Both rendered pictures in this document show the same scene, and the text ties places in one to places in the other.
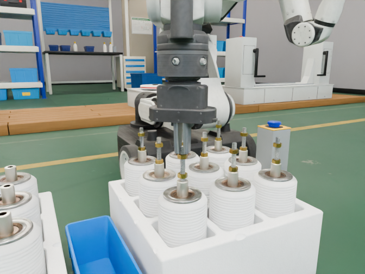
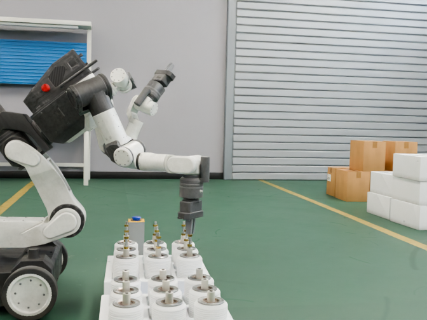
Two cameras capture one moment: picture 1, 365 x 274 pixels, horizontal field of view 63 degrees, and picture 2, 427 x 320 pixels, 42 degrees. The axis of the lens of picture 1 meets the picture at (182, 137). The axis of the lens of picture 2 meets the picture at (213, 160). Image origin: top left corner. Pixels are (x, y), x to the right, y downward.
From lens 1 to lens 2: 198 cm
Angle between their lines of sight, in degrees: 72
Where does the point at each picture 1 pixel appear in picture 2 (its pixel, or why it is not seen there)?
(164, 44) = (197, 184)
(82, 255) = not seen: outside the picture
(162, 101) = (191, 209)
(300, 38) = not seen: hidden behind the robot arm
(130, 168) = (133, 261)
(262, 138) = (134, 230)
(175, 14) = (207, 173)
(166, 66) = (197, 193)
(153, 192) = (168, 263)
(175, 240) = not seen: hidden behind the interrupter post
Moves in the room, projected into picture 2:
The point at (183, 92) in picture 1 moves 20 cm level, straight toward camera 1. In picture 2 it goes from (197, 204) to (250, 207)
